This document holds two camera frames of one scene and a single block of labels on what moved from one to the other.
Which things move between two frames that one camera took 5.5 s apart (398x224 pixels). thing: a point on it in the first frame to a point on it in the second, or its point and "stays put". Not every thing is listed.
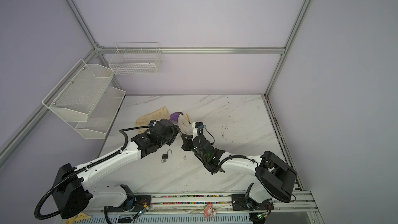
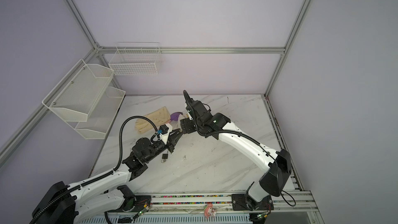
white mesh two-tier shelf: (85, 99) stays put
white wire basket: (136, 58) stays put
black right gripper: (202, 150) to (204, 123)
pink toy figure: (209, 211) stays put
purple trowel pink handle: (175, 115) stays put
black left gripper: (175, 130) to (171, 141)
